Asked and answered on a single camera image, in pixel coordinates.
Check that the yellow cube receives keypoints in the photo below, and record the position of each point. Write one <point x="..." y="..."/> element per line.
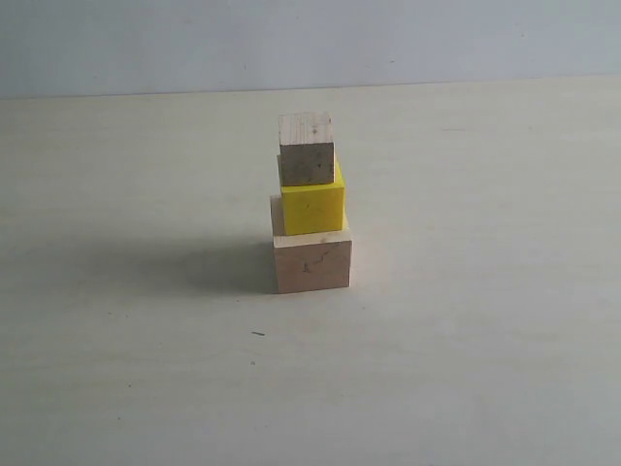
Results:
<point x="313" y="208"/>

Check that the large wooden cube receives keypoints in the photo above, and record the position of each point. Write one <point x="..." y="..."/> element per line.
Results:
<point x="309" y="262"/>

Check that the medium wooden cube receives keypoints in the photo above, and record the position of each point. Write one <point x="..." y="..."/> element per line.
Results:
<point x="307" y="149"/>

